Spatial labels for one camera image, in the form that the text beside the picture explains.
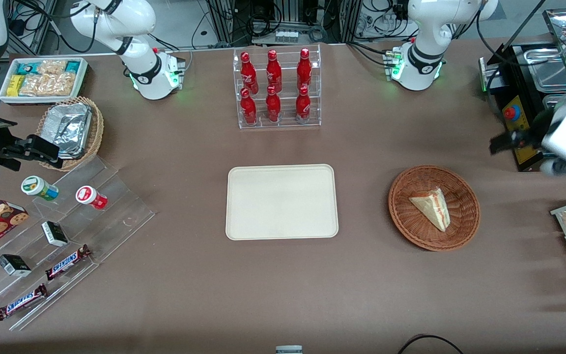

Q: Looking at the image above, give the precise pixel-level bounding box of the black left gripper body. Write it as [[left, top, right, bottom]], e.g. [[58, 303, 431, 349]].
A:
[[506, 125, 545, 148]]

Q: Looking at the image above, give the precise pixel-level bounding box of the triangular sandwich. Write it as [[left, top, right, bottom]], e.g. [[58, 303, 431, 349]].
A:
[[408, 188, 451, 232]]

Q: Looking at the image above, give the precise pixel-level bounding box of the light wicker basket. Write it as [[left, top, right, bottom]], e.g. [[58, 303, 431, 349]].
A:
[[36, 96, 105, 172]]

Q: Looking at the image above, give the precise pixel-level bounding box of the round brown wicker basket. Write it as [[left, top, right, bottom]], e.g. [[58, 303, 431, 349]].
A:
[[388, 165, 481, 252]]

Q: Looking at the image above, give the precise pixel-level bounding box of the beige rectangular tray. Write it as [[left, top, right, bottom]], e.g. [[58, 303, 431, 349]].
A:
[[226, 164, 339, 241]]

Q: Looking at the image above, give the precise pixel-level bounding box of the black food warmer machine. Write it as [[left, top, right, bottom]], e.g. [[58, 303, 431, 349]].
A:
[[479, 7, 566, 173]]

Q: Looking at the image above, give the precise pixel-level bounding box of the aluminium foil container stack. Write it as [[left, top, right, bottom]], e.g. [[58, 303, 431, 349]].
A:
[[43, 102, 93, 159]]

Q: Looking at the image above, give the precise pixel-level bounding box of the green lidded snack cup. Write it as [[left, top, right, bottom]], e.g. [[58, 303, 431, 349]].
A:
[[21, 176, 59, 202]]

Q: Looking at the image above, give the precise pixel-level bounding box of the steel warmer pan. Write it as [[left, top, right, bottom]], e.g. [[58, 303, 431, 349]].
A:
[[542, 93, 566, 113], [523, 48, 566, 93]]

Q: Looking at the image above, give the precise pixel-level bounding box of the red lidded snack cup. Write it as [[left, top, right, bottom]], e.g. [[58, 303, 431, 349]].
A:
[[76, 185, 108, 210]]

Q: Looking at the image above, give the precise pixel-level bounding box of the clear rice cracker bag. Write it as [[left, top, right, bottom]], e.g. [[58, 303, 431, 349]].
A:
[[19, 72, 77, 97], [37, 60, 68, 75]]

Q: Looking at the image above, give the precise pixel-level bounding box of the white plastic snack bin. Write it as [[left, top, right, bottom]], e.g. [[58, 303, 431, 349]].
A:
[[0, 57, 89, 105]]

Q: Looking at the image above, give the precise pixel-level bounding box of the small black carton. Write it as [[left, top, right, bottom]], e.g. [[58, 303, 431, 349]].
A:
[[0, 254, 32, 277], [41, 221, 69, 247]]

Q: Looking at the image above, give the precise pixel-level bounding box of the clear acrylic stepped display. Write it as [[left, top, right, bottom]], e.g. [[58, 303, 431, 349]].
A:
[[0, 156, 156, 331]]

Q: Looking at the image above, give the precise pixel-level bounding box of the snickers chocolate bar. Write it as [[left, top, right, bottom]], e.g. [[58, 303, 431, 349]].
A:
[[45, 244, 91, 281], [0, 284, 48, 321]]

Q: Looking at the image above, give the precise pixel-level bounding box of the red soda bottle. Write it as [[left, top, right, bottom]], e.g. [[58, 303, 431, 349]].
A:
[[240, 52, 259, 94], [265, 86, 282, 122], [297, 48, 312, 89], [266, 50, 283, 91], [240, 88, 257, 124], [296, 86, 311, 123]]

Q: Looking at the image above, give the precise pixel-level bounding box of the clear acrylic bottle rack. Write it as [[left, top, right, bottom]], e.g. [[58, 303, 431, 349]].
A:
[[233, 44, 322, 129]]

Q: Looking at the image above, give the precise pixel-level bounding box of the black floor cable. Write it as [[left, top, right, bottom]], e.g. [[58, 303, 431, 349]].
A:
[[397, 334, 464, 354]]

